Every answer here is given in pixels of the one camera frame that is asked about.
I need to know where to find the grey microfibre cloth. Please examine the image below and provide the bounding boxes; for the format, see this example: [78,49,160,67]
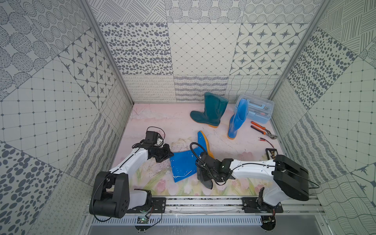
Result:
[197,167,213,190]

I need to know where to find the blue rubber boot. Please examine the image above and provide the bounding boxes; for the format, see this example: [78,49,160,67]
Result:
[228,99,248,140]
[170,131,214,183]

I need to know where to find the green rubber boot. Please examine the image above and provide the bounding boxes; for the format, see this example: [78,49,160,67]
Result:
[190,92,229,128]

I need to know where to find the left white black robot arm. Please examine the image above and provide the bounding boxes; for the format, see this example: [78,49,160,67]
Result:
[89,131,174,218]

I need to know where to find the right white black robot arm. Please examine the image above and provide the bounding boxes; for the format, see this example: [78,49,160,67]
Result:
[194,151,309,206]

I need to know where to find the white ventilation grille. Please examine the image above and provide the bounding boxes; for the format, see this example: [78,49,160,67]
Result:
[92,215,262,226]

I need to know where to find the light blue plastic toolbox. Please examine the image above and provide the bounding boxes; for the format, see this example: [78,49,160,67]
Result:
[235,95,275,124]

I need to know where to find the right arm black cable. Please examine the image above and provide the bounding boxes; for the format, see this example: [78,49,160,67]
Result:
[189,142,208,165]

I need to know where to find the aluminium mounting rail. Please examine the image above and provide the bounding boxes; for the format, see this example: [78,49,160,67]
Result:
[83,195,324,216]

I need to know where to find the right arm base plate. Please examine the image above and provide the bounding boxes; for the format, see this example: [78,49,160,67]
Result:
[241,197,284,213]

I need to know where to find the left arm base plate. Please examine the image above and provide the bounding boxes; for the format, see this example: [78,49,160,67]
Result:
[127,197,166,213]

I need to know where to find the orange handled pliers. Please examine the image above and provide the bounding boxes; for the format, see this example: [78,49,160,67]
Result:
[251,121,278,140]

